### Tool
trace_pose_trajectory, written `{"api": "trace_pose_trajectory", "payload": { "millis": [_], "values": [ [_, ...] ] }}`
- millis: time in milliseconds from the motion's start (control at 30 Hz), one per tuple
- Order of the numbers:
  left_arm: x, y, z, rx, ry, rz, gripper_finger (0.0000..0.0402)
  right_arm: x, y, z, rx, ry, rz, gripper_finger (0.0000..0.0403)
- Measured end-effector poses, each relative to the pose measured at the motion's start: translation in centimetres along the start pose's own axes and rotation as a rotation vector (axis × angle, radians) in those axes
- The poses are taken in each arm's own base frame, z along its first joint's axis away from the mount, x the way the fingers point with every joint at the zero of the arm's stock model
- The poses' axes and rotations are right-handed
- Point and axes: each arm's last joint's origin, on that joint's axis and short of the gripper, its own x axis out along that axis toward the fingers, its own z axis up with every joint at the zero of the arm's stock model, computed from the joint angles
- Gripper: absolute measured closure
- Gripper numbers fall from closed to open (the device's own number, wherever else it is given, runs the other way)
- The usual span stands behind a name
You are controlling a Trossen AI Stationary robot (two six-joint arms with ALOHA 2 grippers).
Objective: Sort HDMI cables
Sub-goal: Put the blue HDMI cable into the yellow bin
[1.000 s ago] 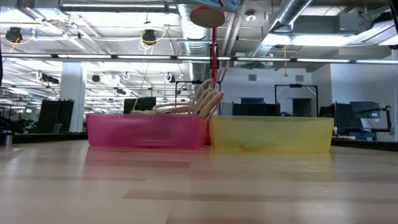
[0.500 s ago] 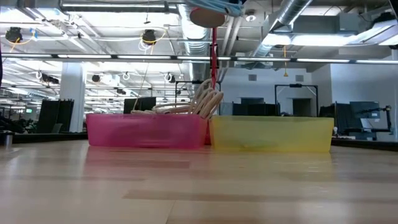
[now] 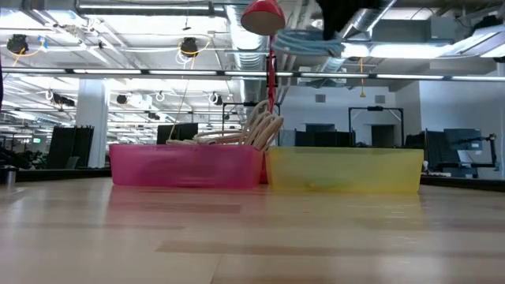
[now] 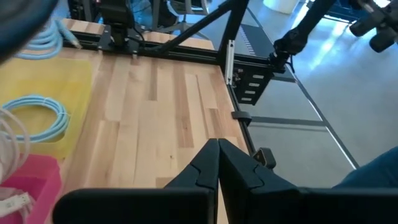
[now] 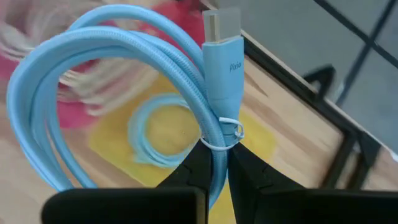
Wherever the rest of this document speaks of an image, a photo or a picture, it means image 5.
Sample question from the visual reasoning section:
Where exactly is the blue HDMI cable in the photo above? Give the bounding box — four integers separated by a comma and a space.
127, 93, 203, 169
6, 3, 246, 212

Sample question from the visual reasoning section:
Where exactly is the beige HDMI cable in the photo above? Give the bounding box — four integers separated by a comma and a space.
58, 58, 159, 118
0, 21, 35, 62

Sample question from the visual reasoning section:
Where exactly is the yellow plastic tray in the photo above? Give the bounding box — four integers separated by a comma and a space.
88, 74, 277, 224

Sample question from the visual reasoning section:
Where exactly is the red plastic tray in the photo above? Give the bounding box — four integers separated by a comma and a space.
0, 0, 193, 130

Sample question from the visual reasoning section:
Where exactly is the black table clamp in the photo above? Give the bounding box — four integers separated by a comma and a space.
303, 64, 337, 101

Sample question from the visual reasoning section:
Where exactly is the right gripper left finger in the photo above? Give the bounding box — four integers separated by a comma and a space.
41, 139, 214, 224

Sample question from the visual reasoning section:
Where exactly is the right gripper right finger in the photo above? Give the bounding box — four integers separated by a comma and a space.
228, 142, 398, 224

